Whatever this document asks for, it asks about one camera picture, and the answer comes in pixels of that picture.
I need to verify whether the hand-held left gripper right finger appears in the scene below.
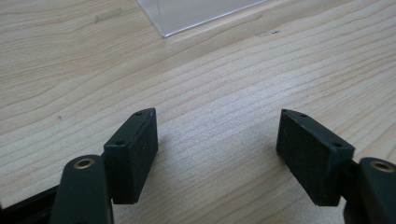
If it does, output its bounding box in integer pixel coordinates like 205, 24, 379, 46
276, 108, 396, 224

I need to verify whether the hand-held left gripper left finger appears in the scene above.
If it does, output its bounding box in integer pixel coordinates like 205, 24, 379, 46
49, 107, 159, 224

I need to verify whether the clear acrylic box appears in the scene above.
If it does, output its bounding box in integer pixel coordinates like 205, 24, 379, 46
136, 0, 269, 38

